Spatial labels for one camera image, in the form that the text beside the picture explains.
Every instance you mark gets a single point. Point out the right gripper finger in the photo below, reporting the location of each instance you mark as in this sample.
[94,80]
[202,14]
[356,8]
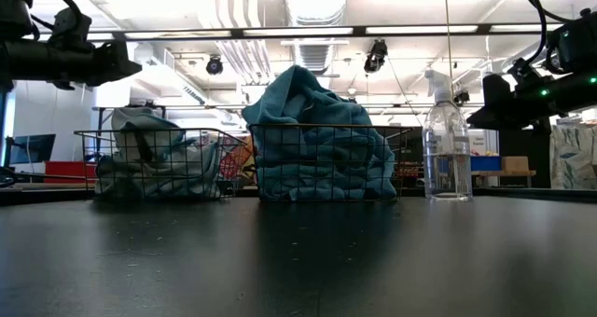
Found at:
[494,119]
[496,91]

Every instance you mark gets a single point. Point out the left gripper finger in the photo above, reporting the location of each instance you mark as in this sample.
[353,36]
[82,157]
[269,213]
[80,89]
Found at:
[121,71]
[119,52]

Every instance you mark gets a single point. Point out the pale grey-blue microfiber towel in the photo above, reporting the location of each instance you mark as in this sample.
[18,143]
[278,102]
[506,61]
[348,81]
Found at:
[126,121]
[186,177]

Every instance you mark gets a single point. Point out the blue microfiber towel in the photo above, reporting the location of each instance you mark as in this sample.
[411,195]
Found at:
[298,98]
[326,177]

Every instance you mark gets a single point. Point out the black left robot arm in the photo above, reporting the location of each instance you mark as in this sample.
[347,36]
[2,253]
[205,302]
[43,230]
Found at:
[18,60]

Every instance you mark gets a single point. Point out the blue storage bin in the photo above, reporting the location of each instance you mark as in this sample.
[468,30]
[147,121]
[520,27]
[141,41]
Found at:
[485,163]

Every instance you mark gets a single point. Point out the cardboard box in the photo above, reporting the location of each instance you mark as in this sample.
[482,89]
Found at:
[515,163]

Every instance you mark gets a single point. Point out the wooden side table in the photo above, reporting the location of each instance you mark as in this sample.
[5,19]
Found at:
[503,173]

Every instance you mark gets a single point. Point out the leaf patterned curtain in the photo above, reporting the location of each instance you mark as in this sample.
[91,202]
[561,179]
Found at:
[573,158]

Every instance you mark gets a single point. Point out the clear plastic spray bottle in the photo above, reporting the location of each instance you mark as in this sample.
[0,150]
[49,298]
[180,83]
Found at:
[447,168]

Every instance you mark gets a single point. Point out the black computer monitor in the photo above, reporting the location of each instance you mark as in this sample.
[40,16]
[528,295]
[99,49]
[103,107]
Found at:
[32,149]

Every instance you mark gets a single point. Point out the red box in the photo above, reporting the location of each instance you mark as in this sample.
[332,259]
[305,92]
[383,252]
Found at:
[65,172]

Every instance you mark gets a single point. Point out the colourful patchwork quilt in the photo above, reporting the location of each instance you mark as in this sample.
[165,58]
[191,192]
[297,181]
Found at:
[238,161]

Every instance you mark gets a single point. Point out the overhead light bar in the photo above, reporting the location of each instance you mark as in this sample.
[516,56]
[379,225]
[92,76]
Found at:
[298,30]

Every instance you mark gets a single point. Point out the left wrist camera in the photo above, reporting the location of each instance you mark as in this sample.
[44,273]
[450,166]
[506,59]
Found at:
[70,28]

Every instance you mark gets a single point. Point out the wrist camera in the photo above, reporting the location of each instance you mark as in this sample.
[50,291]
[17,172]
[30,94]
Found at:
[576,46]
[70,28]

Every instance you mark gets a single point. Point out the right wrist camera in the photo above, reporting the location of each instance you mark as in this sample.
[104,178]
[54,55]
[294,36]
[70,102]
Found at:
[576,46]

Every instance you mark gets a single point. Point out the white ventilation duct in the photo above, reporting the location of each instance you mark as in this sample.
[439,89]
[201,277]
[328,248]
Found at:
[315,4]

